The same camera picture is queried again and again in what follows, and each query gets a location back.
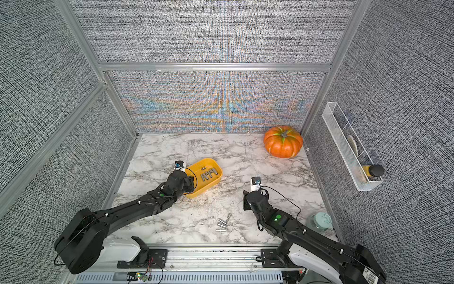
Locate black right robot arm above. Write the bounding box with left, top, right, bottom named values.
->
left=243, top=190, right=387, bottom=284

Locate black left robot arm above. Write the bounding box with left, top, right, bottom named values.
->
left=54, top=170, right=197, bottom=275

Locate yellow plastic storage box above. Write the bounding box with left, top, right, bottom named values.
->
left=183, top=158, right=223, bottom=198

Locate orange decorative pumpkin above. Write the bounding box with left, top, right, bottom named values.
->
left=263, top=125, right=303, bottom=159

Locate mint green cup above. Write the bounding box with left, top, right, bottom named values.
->
left=306, top=212, right=332, bottom=233

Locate yellow bottle with black cap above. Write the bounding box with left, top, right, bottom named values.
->
left=362, top=164, right=385, bottom=178

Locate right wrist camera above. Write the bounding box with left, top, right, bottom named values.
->
left=249, top=176, right=261, bottom=192

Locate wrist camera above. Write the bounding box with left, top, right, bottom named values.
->
left=249, top=176, right=261, bottom=192
left=175, top=160, right=185, bottom=172

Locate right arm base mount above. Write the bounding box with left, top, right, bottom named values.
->
left=255, top=241, right=297, bottom=268

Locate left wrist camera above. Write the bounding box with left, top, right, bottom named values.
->
left=175, top=160, right=185, bottom=172

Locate clear acrylic wall shelf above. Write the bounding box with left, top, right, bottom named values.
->
left=322, top=102, right=383, bottom=191

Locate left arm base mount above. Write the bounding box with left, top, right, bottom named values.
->
left=117, top=236, right=169, bottom=269

